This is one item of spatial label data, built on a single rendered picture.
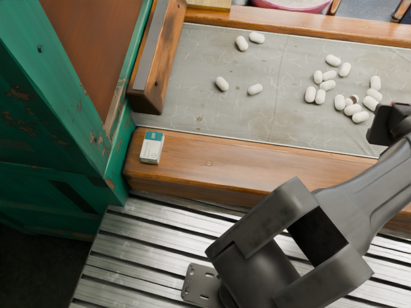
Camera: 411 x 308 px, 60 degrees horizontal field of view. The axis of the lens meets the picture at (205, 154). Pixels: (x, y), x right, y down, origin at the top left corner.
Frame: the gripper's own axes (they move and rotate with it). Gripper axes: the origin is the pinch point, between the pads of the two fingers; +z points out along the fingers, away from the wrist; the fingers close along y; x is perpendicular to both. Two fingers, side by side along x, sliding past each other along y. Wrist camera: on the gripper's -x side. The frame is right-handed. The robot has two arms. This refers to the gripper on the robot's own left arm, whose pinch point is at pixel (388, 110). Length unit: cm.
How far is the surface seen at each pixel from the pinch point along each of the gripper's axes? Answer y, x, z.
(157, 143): 40.6, 11.3, -3.3
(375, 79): -2.2, -1.6, 17.7
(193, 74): 37.6, 1.7, 15.4
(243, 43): 27.5, -5.5, 21.1
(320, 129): 8.6, 8.3, 8.5
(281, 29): 19.0, -8.9, 26.6
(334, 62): 6.4, -3.8, 20.6
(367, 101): -0.5, 2.2, 13.3
